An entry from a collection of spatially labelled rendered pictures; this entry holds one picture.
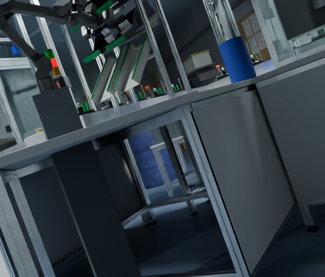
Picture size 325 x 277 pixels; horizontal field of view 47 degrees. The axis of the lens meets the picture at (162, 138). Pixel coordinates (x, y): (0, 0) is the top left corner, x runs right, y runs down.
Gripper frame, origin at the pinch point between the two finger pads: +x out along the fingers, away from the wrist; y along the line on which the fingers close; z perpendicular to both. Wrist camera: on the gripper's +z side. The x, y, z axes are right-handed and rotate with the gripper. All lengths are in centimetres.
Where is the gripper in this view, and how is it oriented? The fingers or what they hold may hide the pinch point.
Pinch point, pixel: (106, 27)
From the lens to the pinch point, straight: 174.4
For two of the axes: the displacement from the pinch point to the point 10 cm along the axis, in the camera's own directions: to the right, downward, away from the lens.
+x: 6.3, 0.5, 7.8
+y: -7.6, 2.8, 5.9
